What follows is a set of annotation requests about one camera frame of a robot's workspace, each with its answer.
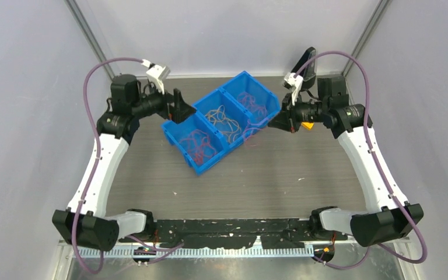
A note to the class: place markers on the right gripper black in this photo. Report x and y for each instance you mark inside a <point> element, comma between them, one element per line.
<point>287,119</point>

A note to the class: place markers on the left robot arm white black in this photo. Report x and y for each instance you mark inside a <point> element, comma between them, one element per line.
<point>84,222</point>

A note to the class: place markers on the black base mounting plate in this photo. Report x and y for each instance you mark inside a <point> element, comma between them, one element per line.
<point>275,233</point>

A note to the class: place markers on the yellow triangular plastic piece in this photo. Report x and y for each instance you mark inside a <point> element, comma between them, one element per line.
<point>307,125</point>

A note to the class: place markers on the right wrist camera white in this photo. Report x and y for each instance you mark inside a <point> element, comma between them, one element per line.
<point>294,81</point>

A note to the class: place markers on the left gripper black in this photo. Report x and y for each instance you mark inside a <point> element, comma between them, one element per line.
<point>181,109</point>

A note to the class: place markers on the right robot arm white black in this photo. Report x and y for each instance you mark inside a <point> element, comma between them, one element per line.
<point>388,214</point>

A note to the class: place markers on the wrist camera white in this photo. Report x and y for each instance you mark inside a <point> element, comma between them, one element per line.
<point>294,81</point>
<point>156,74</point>

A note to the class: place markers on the blue three-compartment plastic bin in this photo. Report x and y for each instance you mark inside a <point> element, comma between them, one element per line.
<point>225,119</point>

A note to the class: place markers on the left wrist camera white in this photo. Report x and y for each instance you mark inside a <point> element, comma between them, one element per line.
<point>156,74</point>

